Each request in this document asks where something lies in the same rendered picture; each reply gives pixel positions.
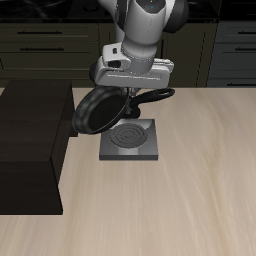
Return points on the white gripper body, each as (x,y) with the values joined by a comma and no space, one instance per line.
(133,79)

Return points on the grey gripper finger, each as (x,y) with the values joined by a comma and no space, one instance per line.
(127,91)
(135,91)

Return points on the black frying pan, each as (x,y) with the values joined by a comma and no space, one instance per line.
(100,113)

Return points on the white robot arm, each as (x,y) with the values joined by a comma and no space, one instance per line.
(144,30)

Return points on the dark grey stove plate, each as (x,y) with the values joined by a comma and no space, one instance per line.
(133,146)

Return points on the dark kitchen cupboards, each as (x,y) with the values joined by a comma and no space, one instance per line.
(56,56)

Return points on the grey kitchen drawer cupboard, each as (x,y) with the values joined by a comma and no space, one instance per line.
(233,56)

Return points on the black kitchen countertop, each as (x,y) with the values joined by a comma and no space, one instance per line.
(50,10)

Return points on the dark wooden cabinet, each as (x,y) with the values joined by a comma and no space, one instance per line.
(30,143)

